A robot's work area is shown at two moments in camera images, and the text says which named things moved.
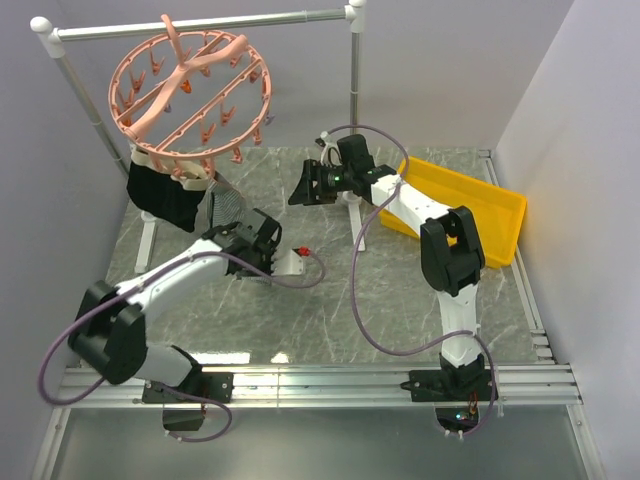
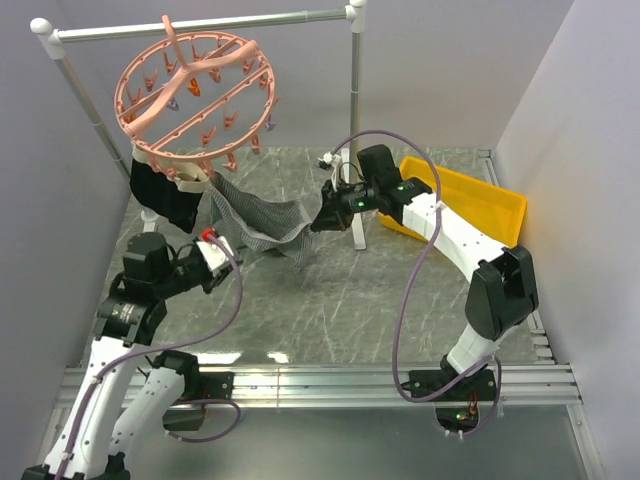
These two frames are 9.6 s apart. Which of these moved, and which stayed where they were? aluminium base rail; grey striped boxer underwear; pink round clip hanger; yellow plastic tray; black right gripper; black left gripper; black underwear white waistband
Moved: grey striped boxer underwear; black left gripper; black right gripper
Stayed: pink round clip hanger; aluminium base rail; black underwear white waistband; yellow plastic tray
